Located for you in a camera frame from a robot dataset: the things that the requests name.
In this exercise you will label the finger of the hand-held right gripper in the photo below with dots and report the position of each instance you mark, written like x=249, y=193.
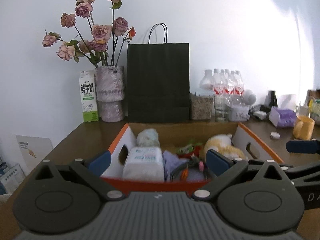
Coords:
x=302, y=146
x=302, y=171

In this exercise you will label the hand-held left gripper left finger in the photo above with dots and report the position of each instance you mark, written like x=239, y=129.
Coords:
x=100, y=163

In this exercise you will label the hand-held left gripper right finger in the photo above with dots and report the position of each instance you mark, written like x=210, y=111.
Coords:
x=218, y=163

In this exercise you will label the yellow white plush toy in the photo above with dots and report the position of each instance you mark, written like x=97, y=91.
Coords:
x=225, y=145

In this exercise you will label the white tissue pack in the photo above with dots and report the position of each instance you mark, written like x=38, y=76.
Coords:
x=143, y=163

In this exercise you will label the purple knitted cloth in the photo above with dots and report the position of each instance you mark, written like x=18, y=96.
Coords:
x=172, y=162

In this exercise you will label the orange cardboard box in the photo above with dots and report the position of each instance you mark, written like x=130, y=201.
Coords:
x=175, y=130

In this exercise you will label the brown wooden desktop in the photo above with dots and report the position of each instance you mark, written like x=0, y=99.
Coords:
x=82, y=135

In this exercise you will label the yellow mug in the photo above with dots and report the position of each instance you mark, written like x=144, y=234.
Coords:
x=303, y=128

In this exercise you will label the small white round cap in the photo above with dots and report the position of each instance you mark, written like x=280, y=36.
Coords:
x=274, y=135

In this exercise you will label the green red snack packet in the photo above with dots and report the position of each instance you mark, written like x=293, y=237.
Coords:
x=188, y=148

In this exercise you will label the purple tissue box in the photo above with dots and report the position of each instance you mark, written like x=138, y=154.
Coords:
x=282, y=117

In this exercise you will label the small white cup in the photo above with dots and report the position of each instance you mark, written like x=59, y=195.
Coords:
x=303, y=110

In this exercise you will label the clear plastic bag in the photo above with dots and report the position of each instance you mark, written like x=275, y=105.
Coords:
x=315, y=111

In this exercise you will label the white paper box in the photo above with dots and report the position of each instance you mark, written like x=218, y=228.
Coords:
x=288, y=102

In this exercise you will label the empty clear glass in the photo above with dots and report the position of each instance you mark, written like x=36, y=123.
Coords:
x=222, y=110

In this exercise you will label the brown cardboard carton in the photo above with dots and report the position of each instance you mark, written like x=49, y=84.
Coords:
x=314, y=93

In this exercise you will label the white labelled tub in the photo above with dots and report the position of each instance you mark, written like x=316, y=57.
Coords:
x=238, y=113

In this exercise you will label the white crumpled ball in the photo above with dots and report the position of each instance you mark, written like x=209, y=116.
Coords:
x=148, y=137

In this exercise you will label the glass jar of grain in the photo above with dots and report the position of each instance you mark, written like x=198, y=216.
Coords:
x=201, y=107

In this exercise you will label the white green milk carton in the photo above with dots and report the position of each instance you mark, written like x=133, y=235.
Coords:
x=88, y=97

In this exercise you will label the white poster board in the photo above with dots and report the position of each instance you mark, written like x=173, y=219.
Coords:
x=33, y=151

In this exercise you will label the grey white round device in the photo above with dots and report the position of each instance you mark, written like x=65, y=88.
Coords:
x=250, y=97

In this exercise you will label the mottled purple vase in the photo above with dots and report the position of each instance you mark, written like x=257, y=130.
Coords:
x=110, y=92

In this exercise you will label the pack of water bottles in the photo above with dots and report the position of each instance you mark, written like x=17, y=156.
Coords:
x=222, y=82

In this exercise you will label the black paper bag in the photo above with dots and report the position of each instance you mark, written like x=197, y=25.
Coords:
x=157, y=82

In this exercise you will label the dried pink roses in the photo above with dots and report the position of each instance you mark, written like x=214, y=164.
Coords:
x=97, y=30

